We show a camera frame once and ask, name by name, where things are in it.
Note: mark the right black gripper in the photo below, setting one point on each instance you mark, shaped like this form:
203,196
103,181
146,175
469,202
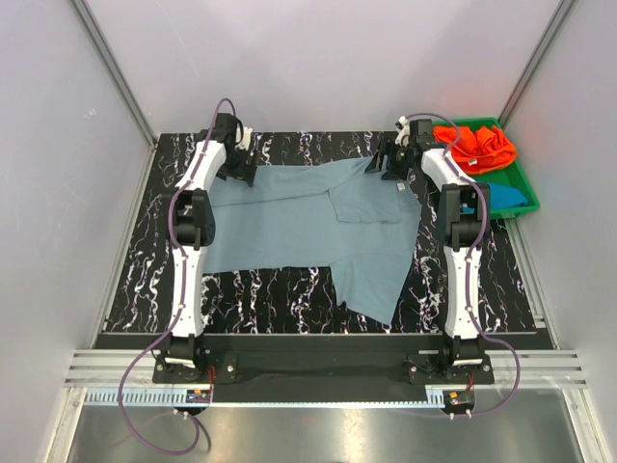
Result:
395,174

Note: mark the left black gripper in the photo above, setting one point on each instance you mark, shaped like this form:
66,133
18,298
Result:
242,172

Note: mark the grey-blue t shirt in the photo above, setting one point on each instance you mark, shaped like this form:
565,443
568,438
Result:
336,215

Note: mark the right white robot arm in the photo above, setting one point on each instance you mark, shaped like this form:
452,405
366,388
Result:
462,222

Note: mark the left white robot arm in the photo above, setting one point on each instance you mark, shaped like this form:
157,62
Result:
222,151

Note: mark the orange t shirt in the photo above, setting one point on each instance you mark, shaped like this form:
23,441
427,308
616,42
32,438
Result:
484,150

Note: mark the teal blue t shirt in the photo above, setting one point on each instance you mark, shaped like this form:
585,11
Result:
506,197

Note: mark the green plastic bin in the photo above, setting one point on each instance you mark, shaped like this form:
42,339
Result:
513,175

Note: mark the left small connector box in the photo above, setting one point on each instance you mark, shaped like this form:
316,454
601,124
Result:
199,395

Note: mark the small connector box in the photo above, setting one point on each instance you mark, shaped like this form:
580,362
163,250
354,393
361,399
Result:
199,395
459,401

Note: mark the right small connector box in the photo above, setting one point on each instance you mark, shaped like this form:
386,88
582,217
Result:
459,401

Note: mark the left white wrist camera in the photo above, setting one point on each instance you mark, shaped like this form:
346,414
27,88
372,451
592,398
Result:
243,137

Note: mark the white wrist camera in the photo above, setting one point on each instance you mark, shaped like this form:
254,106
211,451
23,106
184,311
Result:
243,137
404,132

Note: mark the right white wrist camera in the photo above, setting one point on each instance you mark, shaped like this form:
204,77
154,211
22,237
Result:
404,132

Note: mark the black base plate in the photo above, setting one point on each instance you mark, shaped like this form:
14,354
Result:
406,383

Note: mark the left aluminium corner post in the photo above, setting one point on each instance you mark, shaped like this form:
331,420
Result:
107,58

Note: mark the aluminium corner post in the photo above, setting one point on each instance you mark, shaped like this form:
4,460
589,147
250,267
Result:
540,52
107,58

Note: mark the right aluminium corner post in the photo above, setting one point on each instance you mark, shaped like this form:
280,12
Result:
540,52

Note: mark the aluminium rail frame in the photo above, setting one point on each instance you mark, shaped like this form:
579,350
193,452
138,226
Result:
536,369

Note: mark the white slotted cable duct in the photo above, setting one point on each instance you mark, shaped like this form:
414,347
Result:
173,397

